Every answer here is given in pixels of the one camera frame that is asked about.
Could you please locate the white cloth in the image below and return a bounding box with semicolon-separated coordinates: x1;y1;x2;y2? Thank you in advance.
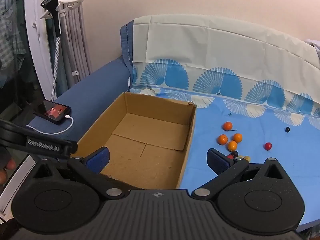
304;39;320;60

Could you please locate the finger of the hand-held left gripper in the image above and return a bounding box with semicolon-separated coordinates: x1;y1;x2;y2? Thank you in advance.
64;141;78;156

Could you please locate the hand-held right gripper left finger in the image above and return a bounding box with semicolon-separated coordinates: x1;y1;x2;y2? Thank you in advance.
31;147;130;200

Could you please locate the blue sofa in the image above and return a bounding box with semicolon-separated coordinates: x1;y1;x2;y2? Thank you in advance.
26;19;137;155

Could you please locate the black smartphone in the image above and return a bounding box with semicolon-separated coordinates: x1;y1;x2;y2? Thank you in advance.
33;100;72;125

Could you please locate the glass door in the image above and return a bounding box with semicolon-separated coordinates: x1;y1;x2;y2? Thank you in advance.
0;0;45;130

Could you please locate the person's left hand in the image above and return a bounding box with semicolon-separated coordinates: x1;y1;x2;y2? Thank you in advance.
0;159;17;186

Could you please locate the white board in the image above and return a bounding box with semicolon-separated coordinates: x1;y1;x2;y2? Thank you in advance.
0;154;37;218

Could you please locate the white door frame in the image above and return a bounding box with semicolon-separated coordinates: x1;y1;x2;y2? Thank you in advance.
25;0;57;100

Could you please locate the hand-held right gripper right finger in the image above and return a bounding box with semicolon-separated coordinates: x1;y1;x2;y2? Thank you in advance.
191;148;292;202

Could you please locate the grey curtain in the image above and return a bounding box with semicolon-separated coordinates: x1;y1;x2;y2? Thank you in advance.
61;0;91;90

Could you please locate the brown cardboard box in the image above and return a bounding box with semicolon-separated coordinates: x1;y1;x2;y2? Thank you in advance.
71;92;197;190

